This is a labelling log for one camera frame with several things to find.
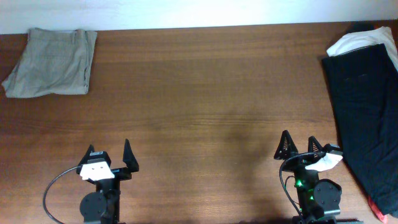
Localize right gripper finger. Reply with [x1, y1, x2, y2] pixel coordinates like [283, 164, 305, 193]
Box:
[274, 130, 299, 160]
[308, 136, 323, 152]

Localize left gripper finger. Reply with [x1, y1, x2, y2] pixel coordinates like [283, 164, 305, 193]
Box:
[123, 139, 139, 172]
[78, 144, 95, 166]

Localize black trousers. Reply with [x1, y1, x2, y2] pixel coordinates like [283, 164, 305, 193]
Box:
[322, 44, 397, 215]

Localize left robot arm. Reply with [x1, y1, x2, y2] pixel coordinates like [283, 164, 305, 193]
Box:
[76, 140, 139, 224]

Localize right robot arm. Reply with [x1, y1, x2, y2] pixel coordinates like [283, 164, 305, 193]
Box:
[274, 130, 343, 224]

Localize red garment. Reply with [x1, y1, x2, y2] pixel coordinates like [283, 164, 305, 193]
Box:
[368, 196, 388, 224]

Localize folded beige trousers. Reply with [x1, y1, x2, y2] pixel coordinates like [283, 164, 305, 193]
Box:
[1, 28, 98, 98]

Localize white folded garment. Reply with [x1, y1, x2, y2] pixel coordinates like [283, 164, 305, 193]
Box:
[326, 26, 397, 69]

